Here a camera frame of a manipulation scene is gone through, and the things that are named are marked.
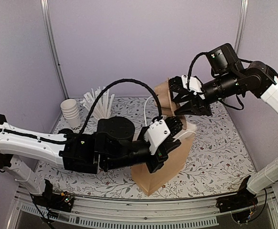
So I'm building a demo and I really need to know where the brown cardboard cup carrier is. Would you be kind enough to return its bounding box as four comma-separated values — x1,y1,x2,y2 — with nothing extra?
154,78,177,116

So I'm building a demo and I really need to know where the brown paper bag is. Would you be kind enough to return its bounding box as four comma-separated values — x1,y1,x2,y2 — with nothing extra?
131,95,198,198

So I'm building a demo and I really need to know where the black cup lid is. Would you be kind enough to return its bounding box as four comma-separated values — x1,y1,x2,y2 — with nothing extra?
58,128,73,134

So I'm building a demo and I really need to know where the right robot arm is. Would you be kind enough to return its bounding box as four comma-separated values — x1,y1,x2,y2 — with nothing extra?
169,43,278,116

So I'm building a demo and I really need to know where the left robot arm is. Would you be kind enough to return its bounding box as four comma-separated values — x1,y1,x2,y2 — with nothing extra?
0,113,182,207

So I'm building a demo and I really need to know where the floral tablecloth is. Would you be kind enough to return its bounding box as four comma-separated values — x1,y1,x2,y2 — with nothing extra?
35,103,255,199

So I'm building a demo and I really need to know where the bundle of wrapped white straws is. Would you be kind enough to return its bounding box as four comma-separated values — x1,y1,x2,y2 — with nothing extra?
80,87,115,117

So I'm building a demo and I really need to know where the stack of white paper cups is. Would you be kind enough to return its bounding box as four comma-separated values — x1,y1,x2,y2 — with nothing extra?
60,99,81,130

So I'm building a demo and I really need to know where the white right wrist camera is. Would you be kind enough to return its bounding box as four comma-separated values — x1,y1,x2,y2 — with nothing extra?
169,75,205,100

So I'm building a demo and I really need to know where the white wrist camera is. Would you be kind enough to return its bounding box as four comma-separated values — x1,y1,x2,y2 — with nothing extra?
144,116,183,155
169,75,205,100

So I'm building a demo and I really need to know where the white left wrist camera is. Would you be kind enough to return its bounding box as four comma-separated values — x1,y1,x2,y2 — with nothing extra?
144,116,183,155

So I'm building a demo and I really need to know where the aluminium front rail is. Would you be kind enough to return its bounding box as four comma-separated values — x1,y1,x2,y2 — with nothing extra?
7,187,278,229

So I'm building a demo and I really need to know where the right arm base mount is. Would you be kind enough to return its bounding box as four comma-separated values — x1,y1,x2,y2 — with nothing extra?
216,187,258,224

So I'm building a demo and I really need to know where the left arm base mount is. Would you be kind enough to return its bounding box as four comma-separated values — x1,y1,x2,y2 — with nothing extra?
30,179,74,219

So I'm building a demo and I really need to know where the left aluminium frame post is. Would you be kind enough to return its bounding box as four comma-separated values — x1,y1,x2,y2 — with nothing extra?
40,0,69,99

